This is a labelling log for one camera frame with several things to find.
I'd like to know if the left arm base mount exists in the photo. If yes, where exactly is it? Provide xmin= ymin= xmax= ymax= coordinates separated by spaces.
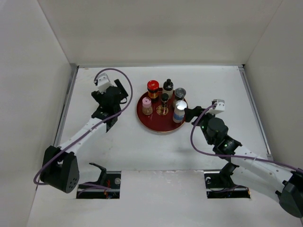
xmin=76 ymin=163 xmax=122 ymax=200

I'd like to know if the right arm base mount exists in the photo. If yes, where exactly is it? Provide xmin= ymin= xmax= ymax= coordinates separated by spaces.
xmin=204 ymin=163 xmax=250 ymax=199

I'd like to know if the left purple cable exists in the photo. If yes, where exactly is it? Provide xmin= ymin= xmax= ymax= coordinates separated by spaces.
xmin=33 ymin=68 xmax=133 ymax=185

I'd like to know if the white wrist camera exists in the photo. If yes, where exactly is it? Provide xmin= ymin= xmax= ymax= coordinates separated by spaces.
xmin=94 ymin=73 xmax=113 ymax=94
xmin=209 ymin=99 xmax=225 ymax=114

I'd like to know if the red round tray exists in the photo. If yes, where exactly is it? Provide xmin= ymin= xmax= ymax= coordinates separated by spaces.
xmin=136 ymin=87 xmax=185 ymax=133

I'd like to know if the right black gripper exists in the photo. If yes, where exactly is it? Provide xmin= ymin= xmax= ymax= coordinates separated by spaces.
xmin=184 ymin=106 xmax=219 ymax=145

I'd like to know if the clear cap pepper grinder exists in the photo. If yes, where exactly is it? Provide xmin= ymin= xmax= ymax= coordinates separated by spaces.
xmin=173 ymin=87 xmax=186 ymax=107

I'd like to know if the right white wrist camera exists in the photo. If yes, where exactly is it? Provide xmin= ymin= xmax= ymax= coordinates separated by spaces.
xmin=209 ymin=99 xmax=225 ymax=114

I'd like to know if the red lid sauce jar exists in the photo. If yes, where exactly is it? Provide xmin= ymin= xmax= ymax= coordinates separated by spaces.
xmin=147 ymin=80 xmax=159 ymax=102

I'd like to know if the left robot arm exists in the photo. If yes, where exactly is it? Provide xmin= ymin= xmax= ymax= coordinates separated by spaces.
xmin=38 ymin=74 xmax=129 ymax=193

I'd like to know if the purple cable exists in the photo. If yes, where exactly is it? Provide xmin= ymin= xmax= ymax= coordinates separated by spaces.
xmin=190 ymin=103 xmax=303 ymax=173
xmin=33 ymin=68 xmax=133 ymax=185

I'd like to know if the blue label silver cap bottle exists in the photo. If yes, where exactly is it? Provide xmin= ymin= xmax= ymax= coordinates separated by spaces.
xmin=173 ymin=100 xmax=187 ymax=123

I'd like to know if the pink lid spice bottle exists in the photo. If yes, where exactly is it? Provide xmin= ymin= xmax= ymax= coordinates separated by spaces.
xmin=142 ymin=97 xmax=153 ymax=115

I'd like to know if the black lid spice bottle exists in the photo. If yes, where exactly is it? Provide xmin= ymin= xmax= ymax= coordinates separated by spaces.
xmin=160 ymin=93 xmax=169 ymax=115

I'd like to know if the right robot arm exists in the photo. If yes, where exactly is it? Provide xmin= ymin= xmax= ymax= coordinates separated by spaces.
xmin=185 ymin=104 xmax=303 ymax=218

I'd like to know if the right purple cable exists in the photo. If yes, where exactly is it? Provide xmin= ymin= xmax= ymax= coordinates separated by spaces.
xmin=190 ymin=103 xmax=303 ymax=173

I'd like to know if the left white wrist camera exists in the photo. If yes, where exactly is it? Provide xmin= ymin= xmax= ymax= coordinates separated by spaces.
xmin=94 ymin=73 xmax=113 ymax=94

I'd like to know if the black knob salt grinder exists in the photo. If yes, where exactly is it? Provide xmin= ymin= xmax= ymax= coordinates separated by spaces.
xmin=162 ymin=79 xmax=174 ymax=99

